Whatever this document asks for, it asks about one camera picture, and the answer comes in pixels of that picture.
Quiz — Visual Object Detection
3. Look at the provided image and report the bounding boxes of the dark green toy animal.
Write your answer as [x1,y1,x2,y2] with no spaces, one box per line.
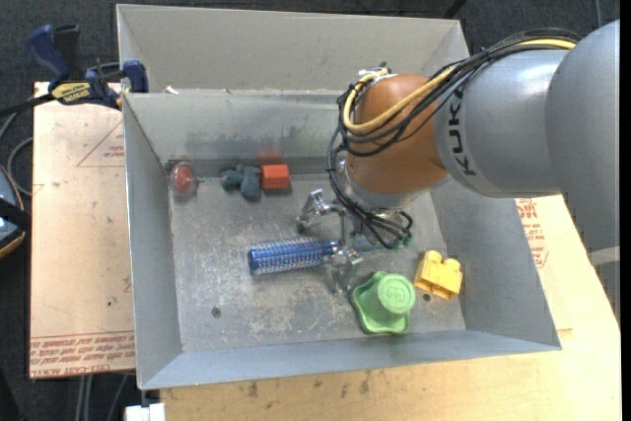
[219,164,262,202]

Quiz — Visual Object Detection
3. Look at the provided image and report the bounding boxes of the orange-red block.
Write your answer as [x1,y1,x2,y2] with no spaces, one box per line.
[259,164,292,192]

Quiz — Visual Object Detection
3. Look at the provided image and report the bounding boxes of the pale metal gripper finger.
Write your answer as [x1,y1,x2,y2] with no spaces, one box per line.
[294,188,346,234]
[324,246,365,296]

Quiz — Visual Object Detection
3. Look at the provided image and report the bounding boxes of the green star-shaped knob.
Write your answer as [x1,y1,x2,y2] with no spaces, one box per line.
[350,270,418,336]

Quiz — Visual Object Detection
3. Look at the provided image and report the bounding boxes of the grey metal bin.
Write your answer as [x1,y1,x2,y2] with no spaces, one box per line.
[115,3,562,390]

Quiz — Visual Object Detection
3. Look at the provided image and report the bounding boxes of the red ball in clear shell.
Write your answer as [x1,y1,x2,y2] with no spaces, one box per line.
[169,161,199,202]

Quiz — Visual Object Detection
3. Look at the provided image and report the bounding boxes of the brown cardboard board red print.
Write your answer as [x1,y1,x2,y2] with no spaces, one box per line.
[29,81,576,381]

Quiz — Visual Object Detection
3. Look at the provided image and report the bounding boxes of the blue spiky roller brush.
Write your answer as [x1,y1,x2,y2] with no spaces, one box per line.
[246,236,341,276]

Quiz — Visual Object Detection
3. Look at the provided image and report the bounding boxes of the yellow toy brick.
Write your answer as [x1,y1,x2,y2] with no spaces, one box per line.
[413,249,464,302]

